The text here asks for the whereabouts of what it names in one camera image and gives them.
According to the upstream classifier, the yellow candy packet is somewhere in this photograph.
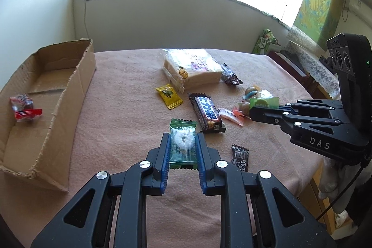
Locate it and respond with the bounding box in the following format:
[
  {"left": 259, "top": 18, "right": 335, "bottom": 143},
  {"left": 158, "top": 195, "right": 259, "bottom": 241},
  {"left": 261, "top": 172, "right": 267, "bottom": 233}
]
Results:
[{"left": 155, "top": 84, "right": 183, "bottom": 110}]

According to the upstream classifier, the green candy packet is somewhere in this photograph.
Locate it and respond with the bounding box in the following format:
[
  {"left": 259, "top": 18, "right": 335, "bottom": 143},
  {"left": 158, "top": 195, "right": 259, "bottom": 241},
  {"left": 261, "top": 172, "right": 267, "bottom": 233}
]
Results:
[{"left": 169, "top": 118, "right": 199, "bottom": 170}]

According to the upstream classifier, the red candy packet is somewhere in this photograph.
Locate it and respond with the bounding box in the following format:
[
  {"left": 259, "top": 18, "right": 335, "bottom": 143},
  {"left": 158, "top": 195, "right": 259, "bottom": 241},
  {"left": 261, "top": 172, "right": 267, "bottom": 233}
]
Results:
[{"left": 9, "top": 94, "right": 43, "bottom": 122}]

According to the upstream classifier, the yellow jelly cup green lid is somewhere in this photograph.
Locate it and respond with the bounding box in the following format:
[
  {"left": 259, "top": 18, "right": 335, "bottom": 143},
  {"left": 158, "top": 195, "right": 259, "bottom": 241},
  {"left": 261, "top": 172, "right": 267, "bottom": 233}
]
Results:
[{"left": 249, "top": 97, "right": 280, "bottom": 109}]

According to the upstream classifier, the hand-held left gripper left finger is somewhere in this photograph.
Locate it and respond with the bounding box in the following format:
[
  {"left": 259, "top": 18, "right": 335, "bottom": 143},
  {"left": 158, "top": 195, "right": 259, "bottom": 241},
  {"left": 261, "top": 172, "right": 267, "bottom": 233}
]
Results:
[{"left": 30, "top": 132, "right": 172, "bottom": 248}]

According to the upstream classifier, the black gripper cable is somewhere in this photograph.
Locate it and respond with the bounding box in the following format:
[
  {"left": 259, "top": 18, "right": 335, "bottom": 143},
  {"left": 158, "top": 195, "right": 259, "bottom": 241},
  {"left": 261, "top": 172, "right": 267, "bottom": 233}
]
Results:
[{"left": 315, "top": 159, "right": 369, "bottom": 221}]

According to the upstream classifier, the brown cardboard box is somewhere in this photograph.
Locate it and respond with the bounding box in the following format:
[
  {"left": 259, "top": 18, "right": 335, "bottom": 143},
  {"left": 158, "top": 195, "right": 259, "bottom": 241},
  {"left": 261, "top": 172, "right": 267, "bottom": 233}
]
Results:
[{"left": 0, "top": 38, "right": 97, "bottom": 193}]

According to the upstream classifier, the white and orange small packet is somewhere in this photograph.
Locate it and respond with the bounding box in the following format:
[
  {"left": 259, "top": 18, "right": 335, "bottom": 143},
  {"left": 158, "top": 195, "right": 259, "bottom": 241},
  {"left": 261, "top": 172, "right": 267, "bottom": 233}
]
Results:
[{"left": 218, "top": 107, "right": 246, "bottom": 126}]

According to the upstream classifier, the brown jelly cup blue lid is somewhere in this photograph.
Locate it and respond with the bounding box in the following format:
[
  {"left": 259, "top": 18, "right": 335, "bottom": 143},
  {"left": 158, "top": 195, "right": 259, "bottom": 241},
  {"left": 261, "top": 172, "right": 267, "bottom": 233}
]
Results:
[{"left": 244, "top": 86, "right": 261, "bottom": 99}]

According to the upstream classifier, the white lace cloth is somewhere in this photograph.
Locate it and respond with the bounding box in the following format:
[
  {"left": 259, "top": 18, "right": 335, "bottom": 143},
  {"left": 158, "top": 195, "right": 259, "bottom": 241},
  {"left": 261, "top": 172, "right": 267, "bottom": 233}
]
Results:
[{"left": 286, "top": 26, "right": 340, "bottom": 100}]

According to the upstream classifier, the small dark brown packet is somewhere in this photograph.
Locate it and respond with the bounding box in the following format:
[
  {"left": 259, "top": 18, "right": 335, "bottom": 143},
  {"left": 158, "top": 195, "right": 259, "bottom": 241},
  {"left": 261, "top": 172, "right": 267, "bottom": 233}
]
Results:
[{"left": 231, "top": 144, "right": 250, "bottom": 172}]

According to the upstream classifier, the sliced bread in clear bag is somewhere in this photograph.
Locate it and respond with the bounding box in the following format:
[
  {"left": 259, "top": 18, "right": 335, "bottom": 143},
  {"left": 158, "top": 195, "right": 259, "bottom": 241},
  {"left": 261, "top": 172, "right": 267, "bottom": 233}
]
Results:
[{"left": 161, "top": 48, "right": 224, "bottom": 92}]

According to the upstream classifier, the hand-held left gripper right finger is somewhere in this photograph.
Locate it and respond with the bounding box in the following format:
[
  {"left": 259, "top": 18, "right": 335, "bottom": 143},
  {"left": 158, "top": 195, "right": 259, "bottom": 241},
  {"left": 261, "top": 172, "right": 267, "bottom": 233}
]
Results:
[{"left": 195, "top": 132, "right": 338, "bottom": 248}]

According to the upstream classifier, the green tissue box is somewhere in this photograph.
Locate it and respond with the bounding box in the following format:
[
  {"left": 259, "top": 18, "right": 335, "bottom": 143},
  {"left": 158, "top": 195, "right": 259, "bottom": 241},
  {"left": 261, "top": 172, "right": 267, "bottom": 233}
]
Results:
[{"left": 252, "top": 29, "right": 278, "bottom": 54}]

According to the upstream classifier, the olive jelly cup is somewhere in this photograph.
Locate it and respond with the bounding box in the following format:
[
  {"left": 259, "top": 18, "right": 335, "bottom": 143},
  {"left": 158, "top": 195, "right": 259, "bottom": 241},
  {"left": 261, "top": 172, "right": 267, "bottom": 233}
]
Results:
[{"left": 238, "top": 101, "right": 252, "bottom": 118}]

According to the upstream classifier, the wall scroll painting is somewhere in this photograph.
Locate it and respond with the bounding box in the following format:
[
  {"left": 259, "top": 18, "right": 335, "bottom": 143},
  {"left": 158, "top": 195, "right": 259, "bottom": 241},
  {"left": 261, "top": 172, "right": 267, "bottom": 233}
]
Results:
[{"left": 291, "top": 0, "right": 345, "bottom": 51}]

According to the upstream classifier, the brown chocolate bar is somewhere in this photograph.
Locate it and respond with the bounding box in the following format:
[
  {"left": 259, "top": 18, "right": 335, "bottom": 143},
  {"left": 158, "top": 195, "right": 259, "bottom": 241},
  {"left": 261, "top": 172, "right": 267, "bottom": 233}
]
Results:
[
  {"left": 188, "top": 93, "right": 226, "bottom": 134},
  {"left": 220, "top": 63, "right": 244, "bottom": 86}
]

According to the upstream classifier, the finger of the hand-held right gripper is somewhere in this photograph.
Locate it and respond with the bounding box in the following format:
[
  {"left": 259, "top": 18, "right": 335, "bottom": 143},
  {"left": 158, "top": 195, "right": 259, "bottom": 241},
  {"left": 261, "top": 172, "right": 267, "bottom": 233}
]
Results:
[
  {"left": 249, "top": 106, "right": 343, "bottom": 136},
  {"left": 285, "top": 99, "right": 345, "bottom": 120}
]

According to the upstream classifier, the white power cable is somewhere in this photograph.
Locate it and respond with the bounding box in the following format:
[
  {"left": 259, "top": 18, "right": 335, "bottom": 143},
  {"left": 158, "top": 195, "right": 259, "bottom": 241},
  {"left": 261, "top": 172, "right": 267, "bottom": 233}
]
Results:
[{"left": 82, "top": 0, "right": 94, "bottom": 42}]

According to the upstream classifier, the dark wooden cabinet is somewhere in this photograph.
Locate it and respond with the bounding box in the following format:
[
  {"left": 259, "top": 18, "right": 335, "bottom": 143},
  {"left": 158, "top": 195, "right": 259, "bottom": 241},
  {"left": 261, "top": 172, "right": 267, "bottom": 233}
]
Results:
[{"left": 267, "top": 50, "right": 320, "bottom": 97}]

